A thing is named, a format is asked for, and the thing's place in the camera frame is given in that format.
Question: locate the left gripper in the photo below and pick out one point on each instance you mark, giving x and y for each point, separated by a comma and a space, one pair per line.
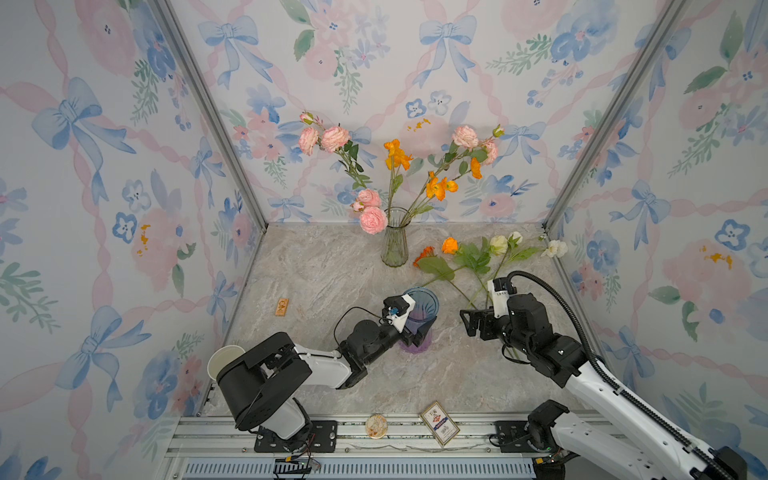
415, 339

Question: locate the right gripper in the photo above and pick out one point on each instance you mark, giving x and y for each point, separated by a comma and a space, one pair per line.
474, 318

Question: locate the blue purple glass vase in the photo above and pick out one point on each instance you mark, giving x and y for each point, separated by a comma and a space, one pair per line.
417, 337

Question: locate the orange rose stem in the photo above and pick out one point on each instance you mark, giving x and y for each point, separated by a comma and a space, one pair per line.
465, 255

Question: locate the clear grey glass vase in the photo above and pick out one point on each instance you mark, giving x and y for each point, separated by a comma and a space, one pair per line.
395, 251

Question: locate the white flower stem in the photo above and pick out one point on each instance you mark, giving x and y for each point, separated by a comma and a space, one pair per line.
554, 249

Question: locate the pink carnation stem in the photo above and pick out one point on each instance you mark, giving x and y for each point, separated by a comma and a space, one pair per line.
372, 217

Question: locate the pink rose stem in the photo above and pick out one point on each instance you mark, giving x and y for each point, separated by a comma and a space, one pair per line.
335, 140
466, 142

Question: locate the yellow poppy flower stem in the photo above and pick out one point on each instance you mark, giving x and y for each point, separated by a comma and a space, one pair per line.
397, 162

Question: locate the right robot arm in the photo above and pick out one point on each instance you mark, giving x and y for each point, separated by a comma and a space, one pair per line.
655, 449

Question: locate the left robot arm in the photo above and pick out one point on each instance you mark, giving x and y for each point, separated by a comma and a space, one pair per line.
259, 384

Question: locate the orange marigold flower stem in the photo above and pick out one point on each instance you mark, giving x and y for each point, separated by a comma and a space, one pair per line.
439, 270

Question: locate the cream rose stem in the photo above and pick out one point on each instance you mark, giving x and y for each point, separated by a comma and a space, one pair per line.
501, 246

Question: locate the round beige coaster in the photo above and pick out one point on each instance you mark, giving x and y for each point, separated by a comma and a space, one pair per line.
376, 426

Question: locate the framed card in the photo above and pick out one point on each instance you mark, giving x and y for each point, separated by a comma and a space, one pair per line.
443, 428

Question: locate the small wooden block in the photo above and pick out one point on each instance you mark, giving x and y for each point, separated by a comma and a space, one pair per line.
282, 307

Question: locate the cream white cup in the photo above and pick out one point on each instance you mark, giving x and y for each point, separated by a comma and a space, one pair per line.
221, 358

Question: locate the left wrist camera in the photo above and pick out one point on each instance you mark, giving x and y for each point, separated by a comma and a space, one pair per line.
396, 310

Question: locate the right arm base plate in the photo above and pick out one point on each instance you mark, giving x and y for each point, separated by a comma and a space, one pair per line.
513, 436

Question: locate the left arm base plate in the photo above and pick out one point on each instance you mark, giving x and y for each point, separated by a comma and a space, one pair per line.
319, 436

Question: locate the aluminium rail frame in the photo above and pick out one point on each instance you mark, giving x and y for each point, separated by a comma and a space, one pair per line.
211, 448

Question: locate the right corner aluminium post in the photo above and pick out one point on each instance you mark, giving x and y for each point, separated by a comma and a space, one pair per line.
658, 36

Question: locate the corner aluminium post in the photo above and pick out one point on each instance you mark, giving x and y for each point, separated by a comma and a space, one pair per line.
658, 36
180, 47

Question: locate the left corner aluminium post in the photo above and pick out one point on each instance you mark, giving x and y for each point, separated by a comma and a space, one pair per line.
180, 47

